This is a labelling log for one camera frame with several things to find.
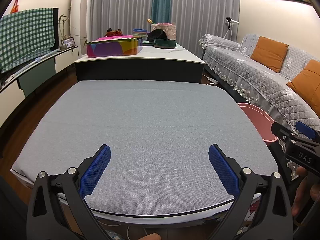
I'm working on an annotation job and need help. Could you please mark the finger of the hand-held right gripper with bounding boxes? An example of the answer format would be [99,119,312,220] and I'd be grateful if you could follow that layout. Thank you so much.
[271,122,298,142]
[295,121,317,140]

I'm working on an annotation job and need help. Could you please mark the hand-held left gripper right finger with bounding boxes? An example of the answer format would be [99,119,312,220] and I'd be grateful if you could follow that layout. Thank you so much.
[207,144,294,240]

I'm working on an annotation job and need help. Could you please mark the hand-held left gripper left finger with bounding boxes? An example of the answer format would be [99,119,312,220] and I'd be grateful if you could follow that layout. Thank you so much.
[26,144,112,240]

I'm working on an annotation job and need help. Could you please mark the pink plastic bin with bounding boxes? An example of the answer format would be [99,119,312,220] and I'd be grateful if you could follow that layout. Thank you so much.
[237,102,278,142]

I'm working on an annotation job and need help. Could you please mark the person's right hand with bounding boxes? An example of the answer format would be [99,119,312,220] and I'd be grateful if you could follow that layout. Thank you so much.
[291,167,320,218]

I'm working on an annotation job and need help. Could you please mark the orange cushion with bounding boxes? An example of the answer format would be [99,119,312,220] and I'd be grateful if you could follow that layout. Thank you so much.
[287,60,320,117]
[250,36,289,73]

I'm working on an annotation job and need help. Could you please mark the grey padded table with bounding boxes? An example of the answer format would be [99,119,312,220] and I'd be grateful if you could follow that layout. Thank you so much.
[11,80,278,222]

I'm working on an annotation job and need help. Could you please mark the grey quilted sofa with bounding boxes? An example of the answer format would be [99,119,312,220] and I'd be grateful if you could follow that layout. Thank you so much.
[199,34,320,180]

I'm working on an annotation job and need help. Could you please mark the television cabinet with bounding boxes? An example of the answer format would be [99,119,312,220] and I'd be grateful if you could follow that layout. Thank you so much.
[0,46,80,98]

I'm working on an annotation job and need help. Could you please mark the dark coffee table white top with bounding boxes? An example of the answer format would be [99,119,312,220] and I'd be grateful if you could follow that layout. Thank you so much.
[74,42,205,83]

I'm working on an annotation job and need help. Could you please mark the colourful rectangular box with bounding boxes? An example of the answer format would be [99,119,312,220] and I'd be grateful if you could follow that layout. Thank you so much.
[86,37,143,58]

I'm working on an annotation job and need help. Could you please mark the grey rod with blue joint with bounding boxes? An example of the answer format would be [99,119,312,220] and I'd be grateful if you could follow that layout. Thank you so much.
[0,47,59,83]

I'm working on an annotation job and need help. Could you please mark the magenta paper sheet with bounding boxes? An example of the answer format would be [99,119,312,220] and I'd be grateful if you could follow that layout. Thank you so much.
[96,36,133,42]

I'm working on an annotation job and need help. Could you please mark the red teapot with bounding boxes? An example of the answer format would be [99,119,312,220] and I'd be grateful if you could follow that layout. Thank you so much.
[104,28,124,38]

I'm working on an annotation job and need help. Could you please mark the grey curtain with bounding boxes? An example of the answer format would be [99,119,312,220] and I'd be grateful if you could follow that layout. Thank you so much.
[91,0,157,47]
[170,0,240,58]

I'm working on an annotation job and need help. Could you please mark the green round tin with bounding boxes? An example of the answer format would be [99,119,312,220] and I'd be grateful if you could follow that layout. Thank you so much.
[154,38,177,49]

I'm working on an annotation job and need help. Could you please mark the stack of pastel bowls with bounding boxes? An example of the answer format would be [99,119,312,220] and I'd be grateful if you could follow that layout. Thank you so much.
[132,28,148,39]

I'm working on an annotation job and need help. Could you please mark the pink fabric basket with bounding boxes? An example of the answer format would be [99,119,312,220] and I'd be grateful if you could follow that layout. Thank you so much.
[151,23,177,40]

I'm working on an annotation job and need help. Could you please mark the black television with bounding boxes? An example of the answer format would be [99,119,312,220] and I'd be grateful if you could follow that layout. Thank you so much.
[0,7,60,80]

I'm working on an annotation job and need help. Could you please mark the black hat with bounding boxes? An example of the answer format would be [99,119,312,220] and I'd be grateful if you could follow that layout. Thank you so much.
[146,29,168,42]

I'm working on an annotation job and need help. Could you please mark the potted plant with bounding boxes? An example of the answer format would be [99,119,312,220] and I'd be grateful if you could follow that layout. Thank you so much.
[58,14,73,40]

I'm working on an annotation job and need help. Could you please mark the green checked cloth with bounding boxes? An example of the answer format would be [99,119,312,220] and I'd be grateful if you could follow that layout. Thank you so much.
[0,8,55,68]

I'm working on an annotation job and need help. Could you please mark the white standing air conditioner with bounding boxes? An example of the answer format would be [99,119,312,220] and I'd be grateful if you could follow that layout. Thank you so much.
[71,0,92,55]

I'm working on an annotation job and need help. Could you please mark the teal curtain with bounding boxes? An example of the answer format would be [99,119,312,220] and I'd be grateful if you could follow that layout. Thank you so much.
[151,0,172,25]

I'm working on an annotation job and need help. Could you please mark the small photo frame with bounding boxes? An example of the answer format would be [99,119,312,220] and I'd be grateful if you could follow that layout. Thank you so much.
[61,37,75,48]

